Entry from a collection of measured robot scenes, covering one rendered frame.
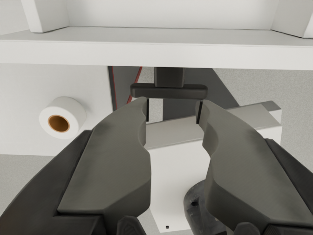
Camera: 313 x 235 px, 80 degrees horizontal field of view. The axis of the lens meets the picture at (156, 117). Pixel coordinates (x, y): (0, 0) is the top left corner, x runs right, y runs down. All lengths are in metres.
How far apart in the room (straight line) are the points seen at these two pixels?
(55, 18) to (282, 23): 0.23
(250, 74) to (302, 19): 1.02
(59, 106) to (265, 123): 0.34
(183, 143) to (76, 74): 0.22
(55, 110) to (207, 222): 0.31
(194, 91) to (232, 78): 1.04
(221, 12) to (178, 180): 0.27
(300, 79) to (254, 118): 1.05
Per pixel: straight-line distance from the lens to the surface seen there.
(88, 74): 0.36
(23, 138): 0.50
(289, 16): 0.24
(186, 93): 0.18
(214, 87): 0.62
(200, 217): 0.37
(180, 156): 0.32
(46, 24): 0.22
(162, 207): 0.43
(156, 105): 1.21
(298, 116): 1.53
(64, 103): 0.37
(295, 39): 0.21
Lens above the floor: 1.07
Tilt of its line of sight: 58 degrees down
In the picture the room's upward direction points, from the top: 176 degrees counter-clockwise
